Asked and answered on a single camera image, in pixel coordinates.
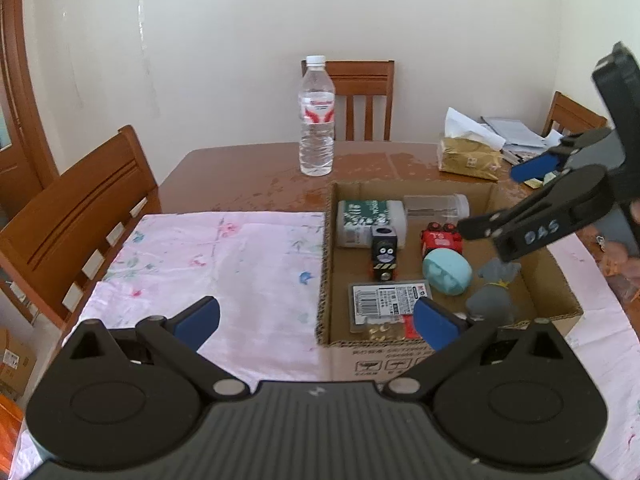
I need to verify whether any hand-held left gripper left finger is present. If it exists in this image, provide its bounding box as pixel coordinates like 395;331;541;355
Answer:
65;296;247;401

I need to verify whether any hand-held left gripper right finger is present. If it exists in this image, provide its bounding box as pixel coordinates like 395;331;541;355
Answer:
382;296;576;396

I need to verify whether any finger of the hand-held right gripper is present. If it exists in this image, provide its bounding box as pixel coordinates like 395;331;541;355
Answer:
510;129;623;186
457;166;608;241

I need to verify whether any clear capsule bottle silver cap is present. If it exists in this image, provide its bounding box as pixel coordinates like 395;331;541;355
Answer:
365;317;431;345

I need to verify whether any teal oval case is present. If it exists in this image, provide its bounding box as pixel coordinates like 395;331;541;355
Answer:
422;247;473;297

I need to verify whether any clear plastic case white label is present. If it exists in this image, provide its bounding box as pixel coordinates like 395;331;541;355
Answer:
348;281;433;335

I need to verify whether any grey toy elephant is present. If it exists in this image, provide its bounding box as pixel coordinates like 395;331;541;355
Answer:
465;257;523;326

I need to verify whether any red toy train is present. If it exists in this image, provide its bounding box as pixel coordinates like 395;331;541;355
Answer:
419;221;465;253

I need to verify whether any black toy train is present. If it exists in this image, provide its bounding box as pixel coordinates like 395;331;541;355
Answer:
370;225;401;282

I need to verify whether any brown cardboard box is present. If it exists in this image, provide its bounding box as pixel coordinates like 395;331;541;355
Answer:
315;180;585;386

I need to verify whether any pile of papers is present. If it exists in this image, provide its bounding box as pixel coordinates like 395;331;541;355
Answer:
480;117;563;163

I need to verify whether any wooden chair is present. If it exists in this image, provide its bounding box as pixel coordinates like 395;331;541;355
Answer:
301;59;396;142
542;91;608;138
0;125;163;328

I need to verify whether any pink floral tablecloth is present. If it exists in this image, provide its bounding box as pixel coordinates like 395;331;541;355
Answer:
10;210;640;480

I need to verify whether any gold tissue pack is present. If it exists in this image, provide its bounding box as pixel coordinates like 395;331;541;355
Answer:
437;107;506;181

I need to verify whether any empty clear plastic jar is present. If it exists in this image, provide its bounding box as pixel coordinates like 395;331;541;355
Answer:
402;192;471;223

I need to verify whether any white bottle dark label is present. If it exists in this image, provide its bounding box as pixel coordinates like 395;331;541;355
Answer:
336;199;406;248

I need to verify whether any cardboard carton on floor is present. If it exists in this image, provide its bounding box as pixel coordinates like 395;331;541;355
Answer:
0;327;37;401

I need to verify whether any clear water bottle red label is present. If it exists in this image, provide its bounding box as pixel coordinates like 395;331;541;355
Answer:
298;55;336;177

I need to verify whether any wooden door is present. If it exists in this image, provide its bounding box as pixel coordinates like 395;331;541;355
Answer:
0;0;61;221

